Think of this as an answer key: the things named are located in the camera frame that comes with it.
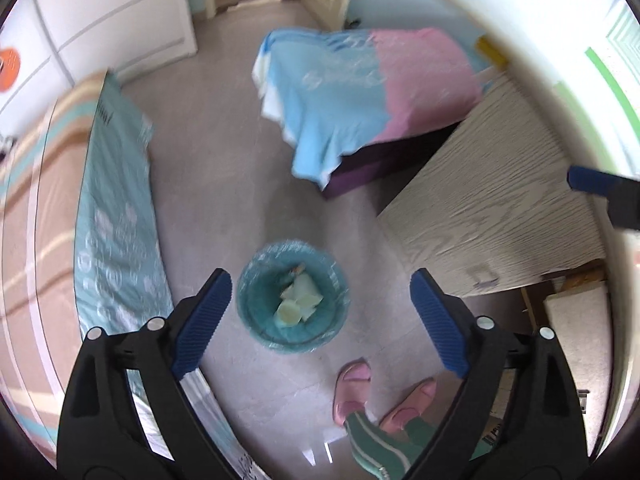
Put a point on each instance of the pink slipper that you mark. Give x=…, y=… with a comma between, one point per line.
x=412, y=405
x=352, y=390

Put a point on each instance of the green tape strip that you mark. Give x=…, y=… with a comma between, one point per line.
x=607, y=77

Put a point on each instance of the pale crumpled paper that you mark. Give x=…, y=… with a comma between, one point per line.
x=306, y=295
x=287, y=314

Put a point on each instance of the teal waste bin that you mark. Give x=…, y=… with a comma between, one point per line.
x=257, y=310

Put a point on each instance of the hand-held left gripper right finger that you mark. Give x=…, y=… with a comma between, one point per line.
x=440, y=320

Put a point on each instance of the yellow object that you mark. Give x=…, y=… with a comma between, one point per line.
x=492, y=52

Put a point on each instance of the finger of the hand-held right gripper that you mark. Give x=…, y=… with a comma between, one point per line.
x=590, y=180

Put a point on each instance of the blue and pink blanket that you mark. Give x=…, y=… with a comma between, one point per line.
x=350, y=90

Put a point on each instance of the person's leg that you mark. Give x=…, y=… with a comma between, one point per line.
x=425, y=435
x=375, y=447

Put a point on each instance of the white wardrobe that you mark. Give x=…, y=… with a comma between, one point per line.
x=105, y=15

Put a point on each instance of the white box under desk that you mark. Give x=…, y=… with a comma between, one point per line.
x=580, y=340

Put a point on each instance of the wall socket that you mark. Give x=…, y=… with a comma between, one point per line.
x=583, y=401

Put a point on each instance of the person's left leg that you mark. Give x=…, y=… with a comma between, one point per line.
x=375, y=447

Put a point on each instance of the cardboard box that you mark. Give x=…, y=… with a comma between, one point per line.
x=585, y=276

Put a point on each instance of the wood grain desk panel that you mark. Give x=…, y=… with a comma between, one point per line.
x=500, y=185

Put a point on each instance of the striped bed mattress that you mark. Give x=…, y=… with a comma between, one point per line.
x=45, y=220

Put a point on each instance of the person's right leg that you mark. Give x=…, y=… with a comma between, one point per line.
x=425, y=435

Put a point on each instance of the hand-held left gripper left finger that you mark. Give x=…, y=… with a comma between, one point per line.
x=202, y=320

